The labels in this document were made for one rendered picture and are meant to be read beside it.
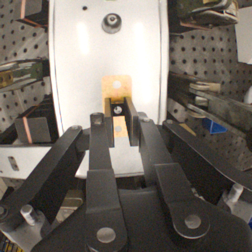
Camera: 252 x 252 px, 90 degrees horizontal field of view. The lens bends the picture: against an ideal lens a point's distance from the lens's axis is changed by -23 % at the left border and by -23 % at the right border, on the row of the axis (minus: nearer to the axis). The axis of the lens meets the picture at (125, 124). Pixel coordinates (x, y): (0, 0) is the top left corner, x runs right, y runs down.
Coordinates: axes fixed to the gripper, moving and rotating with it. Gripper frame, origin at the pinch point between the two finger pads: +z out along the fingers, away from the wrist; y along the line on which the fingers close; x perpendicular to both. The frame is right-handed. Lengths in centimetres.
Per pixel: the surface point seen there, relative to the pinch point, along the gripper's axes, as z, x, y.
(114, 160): 13.2, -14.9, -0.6
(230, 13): 6.5, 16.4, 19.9
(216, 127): 39, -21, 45
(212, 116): 2.4, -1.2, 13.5
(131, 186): 14.9, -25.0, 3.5
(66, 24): 13.2, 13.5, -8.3
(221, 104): 1.9, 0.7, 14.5
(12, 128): 32, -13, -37
